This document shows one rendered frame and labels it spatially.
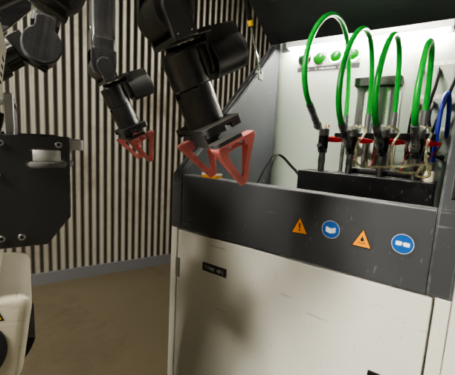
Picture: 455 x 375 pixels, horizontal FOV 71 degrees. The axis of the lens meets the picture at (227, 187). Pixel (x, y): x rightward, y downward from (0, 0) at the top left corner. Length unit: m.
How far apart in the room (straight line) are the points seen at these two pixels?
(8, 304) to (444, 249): 0.72
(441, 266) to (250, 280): 0.42
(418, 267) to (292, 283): 0.27
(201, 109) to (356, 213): 0.39
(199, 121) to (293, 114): 0.90
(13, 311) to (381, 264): 0.65
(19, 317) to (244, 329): 0.53
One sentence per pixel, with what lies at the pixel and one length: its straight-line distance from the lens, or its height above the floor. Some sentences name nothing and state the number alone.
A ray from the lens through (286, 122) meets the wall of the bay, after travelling 1.35.
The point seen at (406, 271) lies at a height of 0.82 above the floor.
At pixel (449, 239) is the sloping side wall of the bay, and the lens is 0.69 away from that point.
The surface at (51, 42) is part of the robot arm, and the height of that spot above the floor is 1.24.
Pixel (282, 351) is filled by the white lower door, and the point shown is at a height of 0.55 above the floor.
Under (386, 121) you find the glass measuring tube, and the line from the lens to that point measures 1.23.
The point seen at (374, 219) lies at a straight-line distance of 0.70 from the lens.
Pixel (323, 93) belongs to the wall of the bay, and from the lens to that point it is 1.31.
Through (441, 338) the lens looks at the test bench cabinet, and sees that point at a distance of 0.75.
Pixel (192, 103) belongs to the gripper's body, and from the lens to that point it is 0.47.
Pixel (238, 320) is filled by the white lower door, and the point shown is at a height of 0.58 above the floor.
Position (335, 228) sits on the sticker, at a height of 0.88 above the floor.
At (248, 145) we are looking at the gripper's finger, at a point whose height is 1.05.
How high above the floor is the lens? 1.05
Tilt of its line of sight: 8 degrees down
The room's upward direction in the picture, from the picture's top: 3 degrees clockwise
